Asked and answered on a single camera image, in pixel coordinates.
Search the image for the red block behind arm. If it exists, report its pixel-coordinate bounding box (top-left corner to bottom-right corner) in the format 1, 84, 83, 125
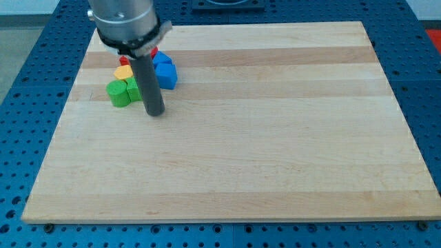
150, 46, 158, 59

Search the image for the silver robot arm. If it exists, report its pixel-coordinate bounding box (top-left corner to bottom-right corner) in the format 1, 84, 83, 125
87, 0, 172, 59

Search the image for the wooden board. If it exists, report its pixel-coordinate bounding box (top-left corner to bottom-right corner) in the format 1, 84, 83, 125
22, 21, 440, 224

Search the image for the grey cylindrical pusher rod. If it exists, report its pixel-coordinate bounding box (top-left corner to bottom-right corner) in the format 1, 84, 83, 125
130, 54, 165, 116

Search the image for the blue cube block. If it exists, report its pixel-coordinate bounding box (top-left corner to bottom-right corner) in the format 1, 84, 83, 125
155, 63, 178, 90

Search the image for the blue pentagon block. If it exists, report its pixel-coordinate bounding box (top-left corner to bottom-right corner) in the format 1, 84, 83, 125
152, 51, 173, 68

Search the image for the green star block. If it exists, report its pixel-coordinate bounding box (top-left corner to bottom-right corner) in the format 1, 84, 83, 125
125, 77, 142, 102

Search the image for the green cylinder block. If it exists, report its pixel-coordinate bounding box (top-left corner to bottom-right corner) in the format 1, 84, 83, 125
106, 80, 131, 107

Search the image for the yellow heart block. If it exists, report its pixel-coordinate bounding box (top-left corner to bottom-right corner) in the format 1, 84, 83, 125
113, 65, 134, 80

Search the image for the red block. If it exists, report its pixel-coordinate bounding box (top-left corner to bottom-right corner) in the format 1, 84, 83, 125
119, 56, 130, 66

